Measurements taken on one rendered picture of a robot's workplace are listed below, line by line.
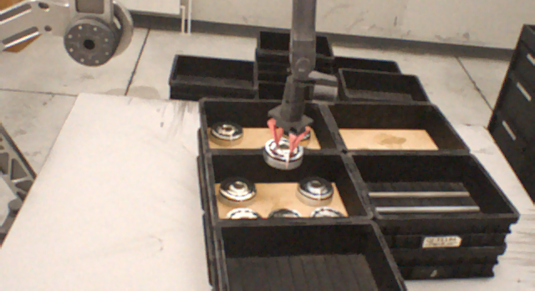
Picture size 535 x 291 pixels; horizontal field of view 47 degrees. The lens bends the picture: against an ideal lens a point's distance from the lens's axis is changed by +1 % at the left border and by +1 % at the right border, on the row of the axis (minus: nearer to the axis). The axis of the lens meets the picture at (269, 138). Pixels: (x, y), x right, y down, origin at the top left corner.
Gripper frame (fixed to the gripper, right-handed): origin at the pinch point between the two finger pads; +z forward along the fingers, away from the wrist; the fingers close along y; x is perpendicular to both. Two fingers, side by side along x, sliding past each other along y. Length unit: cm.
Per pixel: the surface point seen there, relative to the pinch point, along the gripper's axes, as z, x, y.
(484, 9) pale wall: 54, -351, 56
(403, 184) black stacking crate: 15.3, -32.6, -23.9
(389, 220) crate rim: 5.9, -1.6, -32.6
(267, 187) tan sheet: 17.1, -1.3, 3.7
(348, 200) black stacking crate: 12.5, -9.0, -17.9
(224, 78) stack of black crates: 52, -96, 97
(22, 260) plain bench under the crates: 33, 54, 38
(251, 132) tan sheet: 17.5, -21.1, 25.5
